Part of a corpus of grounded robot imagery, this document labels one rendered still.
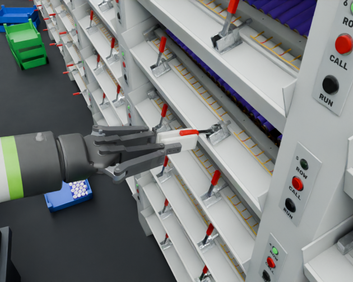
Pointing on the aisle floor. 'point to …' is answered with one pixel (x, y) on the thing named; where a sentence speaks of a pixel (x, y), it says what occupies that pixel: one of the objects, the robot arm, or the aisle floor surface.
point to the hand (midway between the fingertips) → (176, 141)
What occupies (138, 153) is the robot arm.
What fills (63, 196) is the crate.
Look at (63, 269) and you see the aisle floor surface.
